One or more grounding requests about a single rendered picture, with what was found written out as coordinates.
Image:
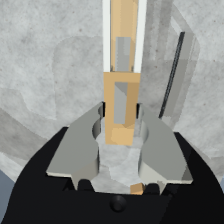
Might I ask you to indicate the small tan wooden block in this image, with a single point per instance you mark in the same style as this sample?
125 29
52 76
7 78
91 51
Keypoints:
137 188

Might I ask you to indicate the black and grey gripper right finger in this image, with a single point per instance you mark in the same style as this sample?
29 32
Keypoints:
167 159

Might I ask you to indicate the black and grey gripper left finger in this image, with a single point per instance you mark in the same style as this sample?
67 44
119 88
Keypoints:
70 155

